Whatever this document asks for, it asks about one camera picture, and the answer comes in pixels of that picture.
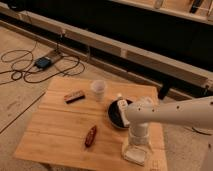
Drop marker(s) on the brown chocolate bar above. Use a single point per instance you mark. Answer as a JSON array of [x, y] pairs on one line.
[[74, 96]]

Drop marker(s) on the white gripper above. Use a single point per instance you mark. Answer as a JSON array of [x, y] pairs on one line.
[[138, 135]]

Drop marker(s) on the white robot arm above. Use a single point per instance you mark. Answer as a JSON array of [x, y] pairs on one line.
[[193, 113]]

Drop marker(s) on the blue power adapter box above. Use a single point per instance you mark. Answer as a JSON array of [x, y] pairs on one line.
[[43, 63]]

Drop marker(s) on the red sausage toy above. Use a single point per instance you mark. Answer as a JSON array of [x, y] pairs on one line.
[[90, 136]]

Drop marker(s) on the black bowl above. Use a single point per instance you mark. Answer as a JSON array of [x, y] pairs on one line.
[[114, 115]]

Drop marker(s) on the white sponge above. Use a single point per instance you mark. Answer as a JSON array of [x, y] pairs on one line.
[[136, 155]]

